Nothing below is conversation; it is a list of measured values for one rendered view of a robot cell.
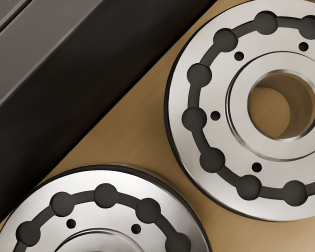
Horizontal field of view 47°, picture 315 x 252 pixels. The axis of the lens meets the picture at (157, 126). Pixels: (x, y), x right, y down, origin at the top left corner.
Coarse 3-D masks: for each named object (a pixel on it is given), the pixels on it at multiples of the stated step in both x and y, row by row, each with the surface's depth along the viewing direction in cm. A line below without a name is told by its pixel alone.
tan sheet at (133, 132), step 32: (224, 0) 20; (192, 32) 20; (160, 64) 20; (128, 96) 19; (160, 96) 19; (256, 96) 19; (96, 128) 19; (128, 128) 19; (160, 128) 19; (64, 160) 19; (96, 160) 19; (128, 160) 19; (160, 160) 19; (192, 192) 19; (0, 224) 19; (224, 224) 19; (256, 224) 19; (288, 224) 19
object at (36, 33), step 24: (48, 0) 10; (72, 0) 10; (96, 0) 10; (24, 24) 10; (48, 24) 10; (72, 24) 10; (0, 48) 10; (24, 48) 10; (48, 48) 10; (0, 72) 10; (24, 72) 10; (0, 96) 10
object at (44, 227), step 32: (32, 192) 16; (64, 192) 16; (96, 192) 16; (128, 192) 16; (160, 192) 16; (32, 224) 16; (64, 224) 16; (96, 224) 16; (128, 224) 16; (160, 224) 16; (192, 224) 16
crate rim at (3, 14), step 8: (0, 0) 10; (8, 0) 10; (16, 0) 10; (24, 0) 10; (0, 8) 10; (8, 8) 10; (16, 8) 10; (0, 16) 10; (8, 16) 10; (0, 24) 10
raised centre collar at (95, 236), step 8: (80, 232) 16; (88, 232) 15; (96, 232) 15; (104, 232) 15; (112, 232) 16; (120, 232) 16; (64, 240) 16; (72, 240) 15; (80, 240) 15; (88, 240) 15; (96, 240) 15; (104, 240) 15; (112, 240) 15; (120, 240) 15; (128, 240) 15; (56, 248) 16; (64, 248) 15; (72, 248) 15; (80, 248) 15; (88, 248) 15; (96, 248) 15; (104, 248) 15; (112, 248) 15; (120, 248) 15; (128, 248) 15; (136, 248) 15
